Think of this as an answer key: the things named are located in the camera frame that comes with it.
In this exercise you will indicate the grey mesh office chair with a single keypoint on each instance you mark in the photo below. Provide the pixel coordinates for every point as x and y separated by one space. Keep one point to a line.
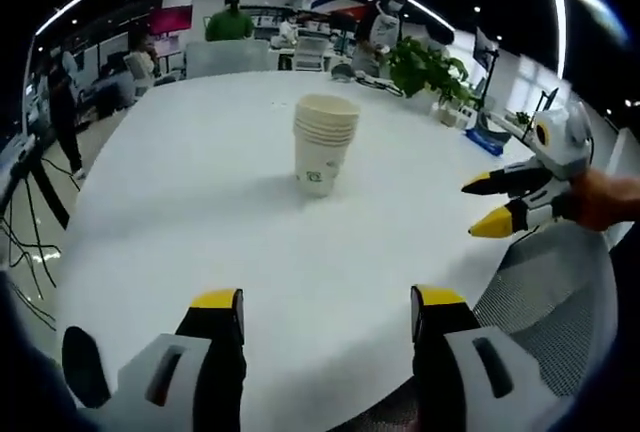
550 292

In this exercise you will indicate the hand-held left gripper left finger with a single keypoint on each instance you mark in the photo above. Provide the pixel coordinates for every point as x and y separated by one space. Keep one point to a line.
150 387

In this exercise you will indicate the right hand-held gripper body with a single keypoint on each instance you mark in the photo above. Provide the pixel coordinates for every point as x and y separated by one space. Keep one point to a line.
565 144

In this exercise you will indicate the red display screen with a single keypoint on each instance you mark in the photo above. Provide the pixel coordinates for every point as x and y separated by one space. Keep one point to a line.
350 12

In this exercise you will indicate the magenta display screen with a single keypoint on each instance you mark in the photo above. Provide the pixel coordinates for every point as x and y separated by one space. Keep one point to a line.
171 20

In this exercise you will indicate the blue packet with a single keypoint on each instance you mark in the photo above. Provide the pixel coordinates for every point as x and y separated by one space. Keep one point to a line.
485 141

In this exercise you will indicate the small clear jar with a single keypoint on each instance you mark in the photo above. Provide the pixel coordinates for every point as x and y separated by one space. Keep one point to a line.
448 114

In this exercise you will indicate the black desk monitor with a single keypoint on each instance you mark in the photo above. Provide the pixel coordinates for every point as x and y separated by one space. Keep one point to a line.
485 47

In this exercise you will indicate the paper cup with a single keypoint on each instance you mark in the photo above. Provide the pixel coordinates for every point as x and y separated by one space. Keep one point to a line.
317 162

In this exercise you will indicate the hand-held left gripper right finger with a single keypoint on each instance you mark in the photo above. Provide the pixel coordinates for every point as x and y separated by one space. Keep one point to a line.
460 382

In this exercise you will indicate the white table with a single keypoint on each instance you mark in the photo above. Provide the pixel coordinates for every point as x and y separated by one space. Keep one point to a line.
200 202

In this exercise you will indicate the wide grey chair back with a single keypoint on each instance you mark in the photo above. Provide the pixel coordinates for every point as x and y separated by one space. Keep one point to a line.
227 59

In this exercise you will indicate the person's right hand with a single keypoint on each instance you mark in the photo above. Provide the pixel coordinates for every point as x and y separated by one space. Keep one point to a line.
595 202

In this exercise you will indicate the pink lit monitor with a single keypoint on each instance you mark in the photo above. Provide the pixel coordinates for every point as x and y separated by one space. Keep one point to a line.
167 44

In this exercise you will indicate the dark grey curved object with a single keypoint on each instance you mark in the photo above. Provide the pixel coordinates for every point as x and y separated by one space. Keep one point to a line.
492 127

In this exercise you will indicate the white ceiling light strip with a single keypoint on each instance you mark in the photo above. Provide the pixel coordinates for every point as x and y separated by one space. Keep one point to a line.
430 16
562 17
60 13

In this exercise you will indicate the black chair armrest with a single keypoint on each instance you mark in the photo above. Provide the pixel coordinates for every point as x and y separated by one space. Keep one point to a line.
85 367

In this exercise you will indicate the white storage shelves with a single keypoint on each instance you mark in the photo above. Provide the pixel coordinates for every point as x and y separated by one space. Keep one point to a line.
320 27

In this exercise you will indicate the green potted plant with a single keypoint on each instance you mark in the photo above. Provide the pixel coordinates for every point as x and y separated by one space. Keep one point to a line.
425 69

